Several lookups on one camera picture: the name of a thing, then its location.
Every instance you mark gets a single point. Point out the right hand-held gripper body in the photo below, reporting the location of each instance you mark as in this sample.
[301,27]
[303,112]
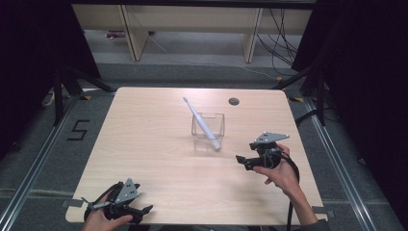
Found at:
[267,155]

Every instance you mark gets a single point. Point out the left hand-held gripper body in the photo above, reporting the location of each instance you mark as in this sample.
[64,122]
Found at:
[126,192]

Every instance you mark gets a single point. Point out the clear plastic container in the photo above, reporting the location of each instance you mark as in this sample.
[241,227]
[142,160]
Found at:
[218,123]

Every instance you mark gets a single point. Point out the white electric toothbrush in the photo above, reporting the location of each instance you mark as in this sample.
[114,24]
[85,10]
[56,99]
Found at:
[202,125]

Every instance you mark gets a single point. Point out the person's right hand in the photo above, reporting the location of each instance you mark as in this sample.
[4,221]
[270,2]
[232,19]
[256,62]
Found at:
[285,174]

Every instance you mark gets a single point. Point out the person's left hand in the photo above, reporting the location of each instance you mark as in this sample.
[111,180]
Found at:
[96,221]

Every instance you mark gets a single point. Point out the black metal stand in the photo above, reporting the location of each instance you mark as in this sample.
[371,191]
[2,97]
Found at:
[58,96]
[320,96]

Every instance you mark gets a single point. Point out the black curtain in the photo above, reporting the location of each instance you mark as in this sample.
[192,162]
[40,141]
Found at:
[369,80]
[29,64]

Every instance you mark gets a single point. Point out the light wooden shelf unit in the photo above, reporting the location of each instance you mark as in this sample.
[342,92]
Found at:
[192,19]

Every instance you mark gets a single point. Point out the small dark pink object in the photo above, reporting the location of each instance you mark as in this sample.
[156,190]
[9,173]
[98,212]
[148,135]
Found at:
[114,34]

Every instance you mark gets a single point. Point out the metal floor rail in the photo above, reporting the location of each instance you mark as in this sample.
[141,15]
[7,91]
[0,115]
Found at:
[340,166]
[38,160]

